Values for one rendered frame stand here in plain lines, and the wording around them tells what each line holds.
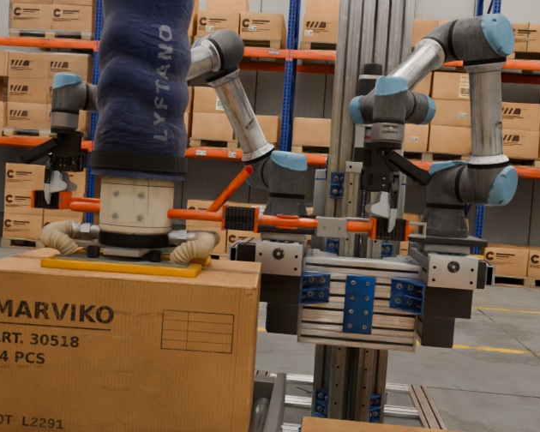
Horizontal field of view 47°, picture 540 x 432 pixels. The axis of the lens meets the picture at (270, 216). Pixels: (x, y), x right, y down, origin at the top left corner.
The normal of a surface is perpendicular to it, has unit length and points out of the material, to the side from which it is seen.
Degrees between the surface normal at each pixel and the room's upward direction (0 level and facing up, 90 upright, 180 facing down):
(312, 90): 90
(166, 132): 80
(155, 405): 90
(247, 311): 90
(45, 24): 90
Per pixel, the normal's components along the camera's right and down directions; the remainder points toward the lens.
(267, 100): -0.09, 0.04
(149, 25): 0.30, -0.16
